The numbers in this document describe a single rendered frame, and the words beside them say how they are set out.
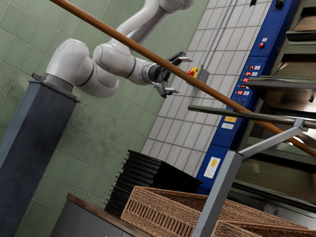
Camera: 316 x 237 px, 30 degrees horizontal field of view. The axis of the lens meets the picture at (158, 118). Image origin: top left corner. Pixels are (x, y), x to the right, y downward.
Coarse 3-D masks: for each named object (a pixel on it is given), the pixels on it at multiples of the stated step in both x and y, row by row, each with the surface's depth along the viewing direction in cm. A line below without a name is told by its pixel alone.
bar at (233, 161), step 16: (208, 112) 255; (224, 112) 244; (240, 112) 236; (304, 128) 206; (256, 144) 198; (272, 144) 200; (224, 160) 193; (240, 160) 192; (224, 176) 190; (224, 192) 190; (208, 208) 189; (208, 224) 188
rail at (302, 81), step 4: (256, 80) 275; (260, 80) 273; (264, 80) 270; (268, 80) 268; (272, 80) 266; (276, 80) 263; (280, 80) 261; (284, 80) 259; (288, 80) 257; (292, 80) 255; (296, 80) 253; (300, 80) 251; (304, 80) 249; (308, 80) 247; (312, 80) 245
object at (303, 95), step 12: (252, 84) 276; (264, 84) 269; (276, 84) 262; (288, 84) 256; (300, 84) 250; (312, 84) 244; (264, 96) 281; (276, 96) 272; (288, 96) 264; (300, 96) 256; (312, 96) 249; (288, 108) 277; (300, 108) 269; (312, 108) 261
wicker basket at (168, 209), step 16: (144, 192) 241; (160, 192) 255; (176, 192) 260; (128, 208) 246; (144, 208) 237; (160, 208) 229; (176, 208) 221; (192, 208) 266; (240, 208) 261; (144, 224) 232; (160, 224) 225; (176, 224) 262; (192, 224) 210; (272, 224) 218; (288, 224) 236
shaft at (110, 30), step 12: (60, 0) 200; (72, 12) 203; (84, 12) 205; (96, 24) 207; (120, 36) 212; (132, 48) 216; (144, 48) 218; (156, 60) 220; (180, 72) 226; (192, 84) 230; (204, 84) 232; (216, 96) 235; (240, 108) 241; (276, 132) 252; (300, 144) 260
